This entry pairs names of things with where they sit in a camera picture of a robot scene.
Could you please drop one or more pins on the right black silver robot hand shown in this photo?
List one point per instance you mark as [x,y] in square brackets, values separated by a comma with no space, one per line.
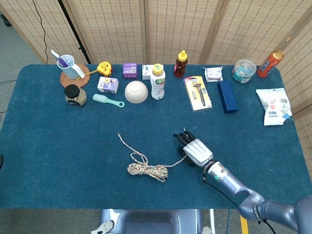
[197,151]

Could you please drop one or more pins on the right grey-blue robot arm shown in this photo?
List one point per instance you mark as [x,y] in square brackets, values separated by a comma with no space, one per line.
[231,182]

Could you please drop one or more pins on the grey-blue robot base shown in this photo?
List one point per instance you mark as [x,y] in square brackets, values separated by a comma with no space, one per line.
[151,221]

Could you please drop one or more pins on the razor blister pack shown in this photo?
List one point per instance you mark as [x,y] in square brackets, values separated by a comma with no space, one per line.
[197,92]

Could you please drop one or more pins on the dark blue long box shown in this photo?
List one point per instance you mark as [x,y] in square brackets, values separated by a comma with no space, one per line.
[228,97]

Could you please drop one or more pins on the white drink bottle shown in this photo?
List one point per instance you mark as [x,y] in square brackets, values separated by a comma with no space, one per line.
[158,85]

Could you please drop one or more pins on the white wrapped tissue pack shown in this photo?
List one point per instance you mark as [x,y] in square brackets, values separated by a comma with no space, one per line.
[213,74]

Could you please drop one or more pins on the beige upturned bowl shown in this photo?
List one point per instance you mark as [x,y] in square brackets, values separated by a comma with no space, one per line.
[136,92]

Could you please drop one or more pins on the honey bottle yellow cap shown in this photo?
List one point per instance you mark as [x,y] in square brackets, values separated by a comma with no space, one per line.
[180,68]

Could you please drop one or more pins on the white plastic bag pack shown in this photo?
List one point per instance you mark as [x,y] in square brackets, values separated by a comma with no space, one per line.
[270,102]

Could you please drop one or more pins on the clear tub of clips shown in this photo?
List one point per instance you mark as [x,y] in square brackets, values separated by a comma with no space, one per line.
[243,70]

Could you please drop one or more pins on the white blue small box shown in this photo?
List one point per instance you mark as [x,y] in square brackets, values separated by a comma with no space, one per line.
[146,72]

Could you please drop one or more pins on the blue binder clip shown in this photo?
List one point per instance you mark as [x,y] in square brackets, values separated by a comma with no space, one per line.
[285,117]

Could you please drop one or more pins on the purple cardboard box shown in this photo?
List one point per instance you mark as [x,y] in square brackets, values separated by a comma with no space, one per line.
[130,70]

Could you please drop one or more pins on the orange drink can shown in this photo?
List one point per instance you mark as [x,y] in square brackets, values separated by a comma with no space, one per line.
[268,65]

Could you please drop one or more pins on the green scrub brush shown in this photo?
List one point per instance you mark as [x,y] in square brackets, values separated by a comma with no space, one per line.
[100,98]

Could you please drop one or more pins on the white purple small carton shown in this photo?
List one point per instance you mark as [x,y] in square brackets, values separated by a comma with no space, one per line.
[107,85]

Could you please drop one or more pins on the yellow tape measure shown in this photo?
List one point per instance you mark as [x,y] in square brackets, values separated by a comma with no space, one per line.
[104,68]

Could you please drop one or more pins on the blue table cloth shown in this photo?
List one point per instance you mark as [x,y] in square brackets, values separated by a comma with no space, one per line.
[73,146]

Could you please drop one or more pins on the glass jar black lid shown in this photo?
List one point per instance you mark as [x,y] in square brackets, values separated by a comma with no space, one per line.
[75,97]

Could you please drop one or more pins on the round woven brown coaster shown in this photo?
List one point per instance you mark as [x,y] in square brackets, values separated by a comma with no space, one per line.
[83,81]

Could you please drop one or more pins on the bamboo folding screen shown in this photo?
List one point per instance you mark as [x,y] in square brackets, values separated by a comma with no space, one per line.
[109,29]

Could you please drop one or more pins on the black stand pole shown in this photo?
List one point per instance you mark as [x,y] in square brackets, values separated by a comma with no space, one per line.
[82,49]

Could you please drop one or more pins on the light blue toothbrush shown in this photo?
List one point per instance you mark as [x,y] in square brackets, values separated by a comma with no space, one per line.
[69,62]

